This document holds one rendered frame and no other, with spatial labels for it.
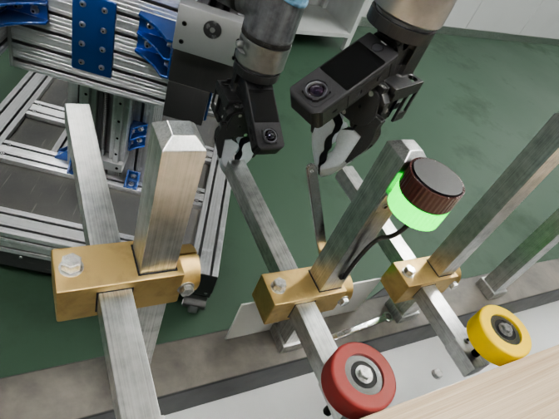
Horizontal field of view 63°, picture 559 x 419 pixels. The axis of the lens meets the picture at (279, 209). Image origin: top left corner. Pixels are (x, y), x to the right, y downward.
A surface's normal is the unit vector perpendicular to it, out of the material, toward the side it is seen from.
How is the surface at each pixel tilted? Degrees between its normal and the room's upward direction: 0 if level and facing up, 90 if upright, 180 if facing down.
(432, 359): 0
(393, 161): 90
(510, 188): 90
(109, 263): 0
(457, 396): 0
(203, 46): 90
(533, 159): 90
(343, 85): 30
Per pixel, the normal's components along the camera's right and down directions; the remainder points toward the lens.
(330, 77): -0.07, -0.43
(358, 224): -0.87, 0.07
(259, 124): 0.41, -0.25
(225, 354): 0.31, -0.68
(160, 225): 0.37, 0.73
